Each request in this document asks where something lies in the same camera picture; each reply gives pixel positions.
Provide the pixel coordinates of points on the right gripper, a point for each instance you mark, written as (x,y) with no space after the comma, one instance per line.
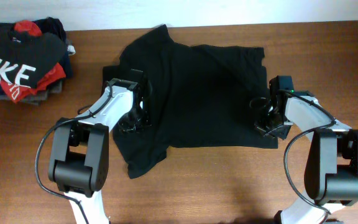
(259,124)

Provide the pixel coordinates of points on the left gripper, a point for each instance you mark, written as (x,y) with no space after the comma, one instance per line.
(125,126)

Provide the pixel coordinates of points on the black Sydrogen t-shirt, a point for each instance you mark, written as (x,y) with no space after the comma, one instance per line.
(201,96)

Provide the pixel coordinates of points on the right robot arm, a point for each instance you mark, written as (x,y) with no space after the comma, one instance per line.
(331,172)

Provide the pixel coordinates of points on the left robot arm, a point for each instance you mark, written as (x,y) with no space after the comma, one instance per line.
(79,159)

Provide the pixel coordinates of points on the grey folded t-shirt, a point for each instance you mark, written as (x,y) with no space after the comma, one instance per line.
(54,88)

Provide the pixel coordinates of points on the red folded t-shirt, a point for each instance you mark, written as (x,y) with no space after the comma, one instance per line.
(19,92)

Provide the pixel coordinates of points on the navy folded t-shirt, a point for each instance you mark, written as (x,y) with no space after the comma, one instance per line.
(48,25)

